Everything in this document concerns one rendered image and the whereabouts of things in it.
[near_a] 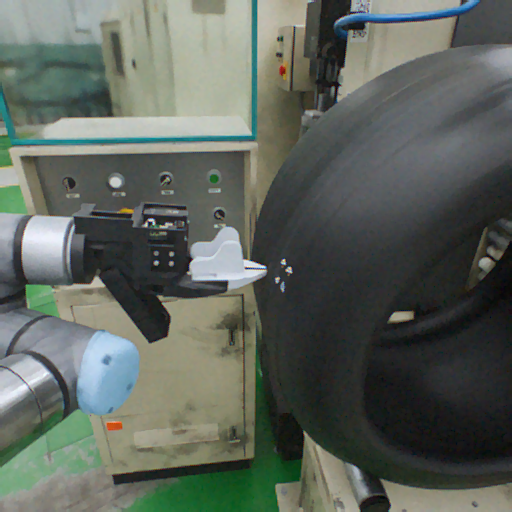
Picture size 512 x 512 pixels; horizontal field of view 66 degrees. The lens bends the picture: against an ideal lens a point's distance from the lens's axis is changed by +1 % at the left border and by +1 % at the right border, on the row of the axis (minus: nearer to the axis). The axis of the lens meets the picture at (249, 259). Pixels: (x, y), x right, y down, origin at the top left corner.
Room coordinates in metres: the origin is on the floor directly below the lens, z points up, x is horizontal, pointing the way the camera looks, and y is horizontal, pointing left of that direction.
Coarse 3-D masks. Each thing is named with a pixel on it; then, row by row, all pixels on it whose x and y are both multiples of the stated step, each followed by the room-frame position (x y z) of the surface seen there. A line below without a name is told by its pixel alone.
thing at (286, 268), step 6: (282, 258) 0.36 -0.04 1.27; (288, 258) 0.35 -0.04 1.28; (282, 264) 0.35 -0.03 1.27; (288, 264) 0.35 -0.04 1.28; (282, 270) 0.35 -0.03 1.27; (288, 270) 0.34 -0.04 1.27; (294, 270) 0.33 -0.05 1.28; (276, 276) 0.36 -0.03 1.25; (282, 276) 0.35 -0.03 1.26; (288, 276) 0.34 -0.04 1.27; (276, 282) 0.35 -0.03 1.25; (282, 282) 0.34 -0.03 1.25; (288, 282) 0.33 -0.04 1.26; (282, 288) 0.34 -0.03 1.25; (282, 294) 0.34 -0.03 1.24
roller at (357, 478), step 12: (348, 468) 0.36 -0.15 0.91; (348, 480) 0.35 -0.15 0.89; (360, 480) 0.34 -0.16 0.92; (372, 480) 0.33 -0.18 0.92; (360, 492) 0.32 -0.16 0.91; (372, 492) 0.32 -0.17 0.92; (384, 492) 0.32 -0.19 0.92; (360, 504) 0.31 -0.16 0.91; (372, 504) 0.31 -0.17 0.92; (384, 504) 0.31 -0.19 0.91
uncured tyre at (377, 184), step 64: (448, 64) 0.45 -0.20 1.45; (320, 128) 0.50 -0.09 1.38; (384, 128) 0.38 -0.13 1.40; (448, 128) 0.33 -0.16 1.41; (320, 192) 0.37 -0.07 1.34; (384, 192) 0.32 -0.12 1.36; (448, 192) 0.30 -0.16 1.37; (256, 256) 0.47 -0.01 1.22; (320, 256) 0.32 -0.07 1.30; (384, 256) 0.30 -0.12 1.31; (320, 320) 0.30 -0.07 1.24; (384, 320) 0.29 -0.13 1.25; (448, 320) 0.60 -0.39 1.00; (320, 384) 0.29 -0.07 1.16; (384, 384) 0.52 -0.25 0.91; (448, 384) 0.52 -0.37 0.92; (384, 448) 0.29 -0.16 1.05; (448, 448) 0.39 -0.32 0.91
